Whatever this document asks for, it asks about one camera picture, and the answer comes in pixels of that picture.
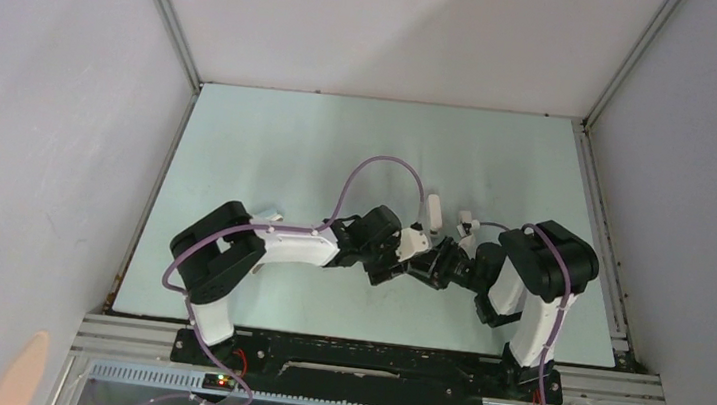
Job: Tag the pink stapler large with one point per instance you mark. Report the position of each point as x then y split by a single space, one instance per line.
434 214

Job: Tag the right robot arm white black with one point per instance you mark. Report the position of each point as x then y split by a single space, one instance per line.
528 277

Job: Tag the aluminium corner frame post left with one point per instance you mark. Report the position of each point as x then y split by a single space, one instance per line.
175 31

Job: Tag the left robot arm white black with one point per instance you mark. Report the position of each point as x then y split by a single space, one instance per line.
213 255

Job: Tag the aluminium corner frame post right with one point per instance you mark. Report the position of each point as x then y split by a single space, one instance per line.
637 51

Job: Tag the slotted cable duct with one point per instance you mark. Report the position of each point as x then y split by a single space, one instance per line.
193 382

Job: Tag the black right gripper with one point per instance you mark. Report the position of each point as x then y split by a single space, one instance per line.
432 267

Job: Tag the pink stapler small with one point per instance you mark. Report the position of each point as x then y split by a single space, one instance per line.
467 227

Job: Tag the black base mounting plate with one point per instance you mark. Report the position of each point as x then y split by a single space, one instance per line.
363 372

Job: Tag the aluminium corner frame post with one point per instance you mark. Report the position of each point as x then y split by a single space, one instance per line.
175 31
637 51

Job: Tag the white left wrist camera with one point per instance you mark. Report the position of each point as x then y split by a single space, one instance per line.
412 243

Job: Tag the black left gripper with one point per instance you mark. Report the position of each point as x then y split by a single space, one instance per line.
378 274

